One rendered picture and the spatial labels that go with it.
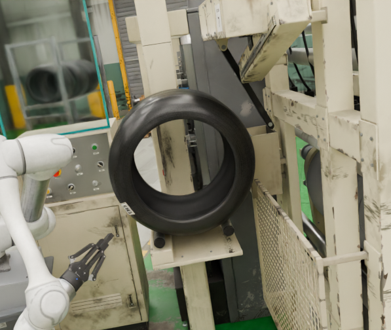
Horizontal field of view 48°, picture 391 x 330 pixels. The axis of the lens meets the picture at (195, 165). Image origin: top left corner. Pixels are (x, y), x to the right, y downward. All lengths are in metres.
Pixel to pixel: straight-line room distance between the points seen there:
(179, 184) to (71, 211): 0.70
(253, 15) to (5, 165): 0.97
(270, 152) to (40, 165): 0.99
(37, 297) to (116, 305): 1.41
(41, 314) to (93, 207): 1.21
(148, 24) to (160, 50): 0.12
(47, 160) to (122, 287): 1.19
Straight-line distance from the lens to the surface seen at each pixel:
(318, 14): 1.43
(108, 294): 2.69
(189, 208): 1.97
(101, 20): 12.04
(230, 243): 1.88
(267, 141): 2.00
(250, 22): 1.37
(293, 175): 2.09
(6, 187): 1.62
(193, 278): 2.27
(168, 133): 2.00
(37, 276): 1.41
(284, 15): 1.30
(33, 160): 1.66
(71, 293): 1.56
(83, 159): 2.44
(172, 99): 1.62
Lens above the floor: 1.64
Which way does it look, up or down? 16 degrees down
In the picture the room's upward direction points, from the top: 8 degrees counter-clockwise
